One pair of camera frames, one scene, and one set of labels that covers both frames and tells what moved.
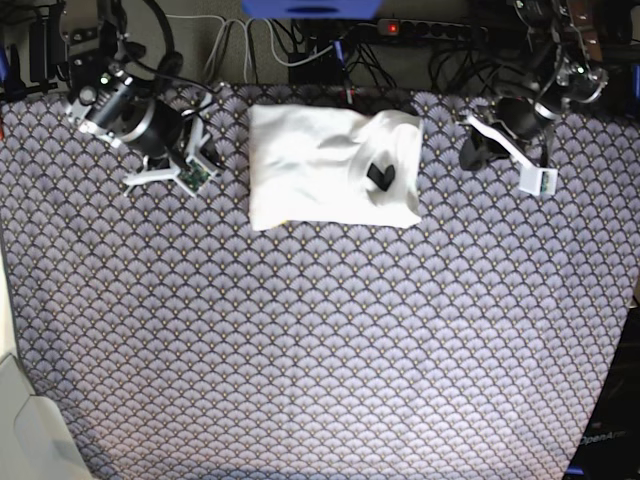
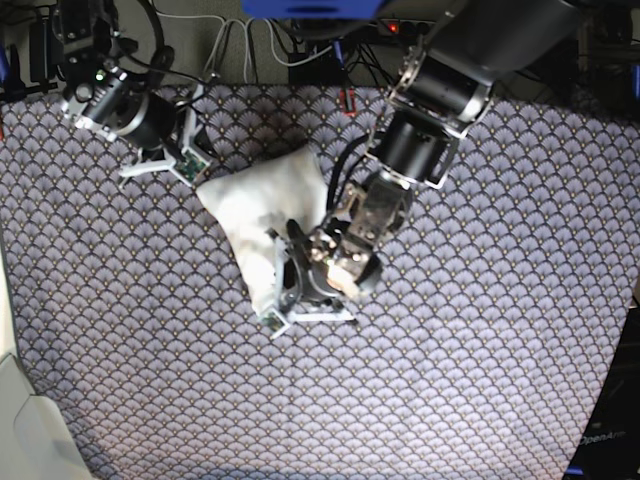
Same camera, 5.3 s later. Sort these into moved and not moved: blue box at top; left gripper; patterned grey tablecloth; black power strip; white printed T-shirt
Moved: left gripper; white printed T-shirt
Not moved: patterned grey tablecloth; black power strip; blue box at top
